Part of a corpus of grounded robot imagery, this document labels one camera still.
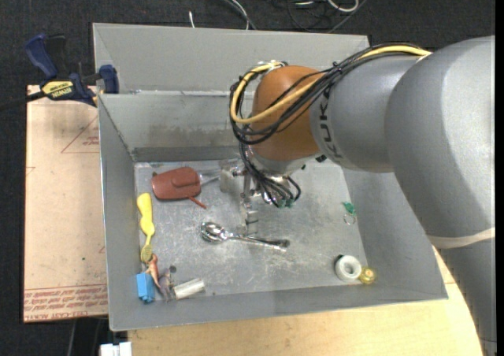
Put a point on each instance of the red-brown flat rounded object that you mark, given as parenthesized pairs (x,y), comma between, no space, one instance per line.
(173,187)

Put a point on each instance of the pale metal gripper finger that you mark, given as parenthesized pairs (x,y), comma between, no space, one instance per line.
(227,182)
(252,217)

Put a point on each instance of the shiny metal spoon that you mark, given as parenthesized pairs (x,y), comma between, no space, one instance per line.
(213,232)

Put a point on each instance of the blue plastic block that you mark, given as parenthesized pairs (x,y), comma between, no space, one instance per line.
(145,287)

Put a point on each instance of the small clear yellow ball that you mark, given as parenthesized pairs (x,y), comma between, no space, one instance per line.
(367,275)

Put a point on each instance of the white tape roll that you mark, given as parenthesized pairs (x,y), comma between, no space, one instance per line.
(347,268)

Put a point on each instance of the grey-purple toy animal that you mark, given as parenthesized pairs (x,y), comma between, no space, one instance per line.
(167,283)

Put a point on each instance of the orange-brown toy animal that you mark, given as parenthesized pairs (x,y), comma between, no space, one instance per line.
(153,269)

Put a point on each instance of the black cylinder on white bracket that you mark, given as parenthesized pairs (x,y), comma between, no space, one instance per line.
(321,158)

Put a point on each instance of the clear white small cylinder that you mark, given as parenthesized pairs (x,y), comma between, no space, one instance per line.
(189,288)

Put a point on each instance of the yellow plastic brush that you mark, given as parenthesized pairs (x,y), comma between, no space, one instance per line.
(146,220)

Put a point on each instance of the brown cardboard board, red print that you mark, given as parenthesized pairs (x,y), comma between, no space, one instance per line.
(59,208)

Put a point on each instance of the grey metal bin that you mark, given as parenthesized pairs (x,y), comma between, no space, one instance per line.
(311,228)

